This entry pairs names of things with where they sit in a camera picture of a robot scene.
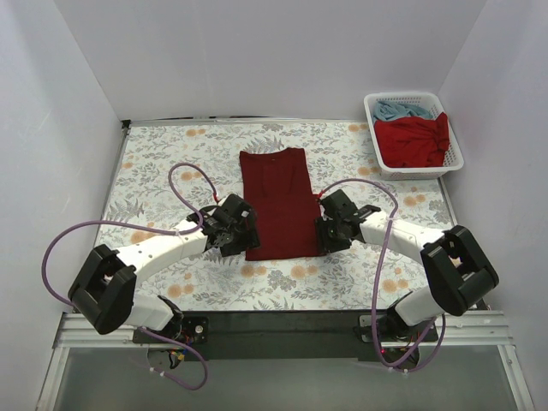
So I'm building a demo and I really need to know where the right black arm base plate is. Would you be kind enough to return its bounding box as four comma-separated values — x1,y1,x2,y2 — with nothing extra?
354,314,438,343

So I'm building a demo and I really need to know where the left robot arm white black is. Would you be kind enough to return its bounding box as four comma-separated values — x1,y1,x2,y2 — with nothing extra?
68,194,260,343

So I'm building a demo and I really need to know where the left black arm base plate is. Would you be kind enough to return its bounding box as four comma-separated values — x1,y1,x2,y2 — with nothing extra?
154,315,209,345

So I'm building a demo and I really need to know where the white plastic laundry basket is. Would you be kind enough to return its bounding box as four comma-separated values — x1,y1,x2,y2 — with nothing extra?
364,91,464,180

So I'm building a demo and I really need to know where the aluminium frame rail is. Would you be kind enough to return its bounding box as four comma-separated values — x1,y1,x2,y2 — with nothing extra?
37,311,534,410

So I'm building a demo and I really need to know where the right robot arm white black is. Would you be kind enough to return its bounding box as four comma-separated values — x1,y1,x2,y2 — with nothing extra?
315,189,499,341

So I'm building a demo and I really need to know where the floral patterned table mat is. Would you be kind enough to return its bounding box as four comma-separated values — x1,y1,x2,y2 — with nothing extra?
98,122,455,311

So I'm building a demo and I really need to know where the bright red t shirt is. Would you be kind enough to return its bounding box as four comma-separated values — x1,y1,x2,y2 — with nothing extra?
373,112,450,168

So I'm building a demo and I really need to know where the light blue t shirt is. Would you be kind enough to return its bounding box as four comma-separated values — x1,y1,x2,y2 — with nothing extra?
372,100,433,122

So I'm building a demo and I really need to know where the dark red t shirt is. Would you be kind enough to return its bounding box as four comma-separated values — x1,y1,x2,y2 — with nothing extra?
240,147,321,261

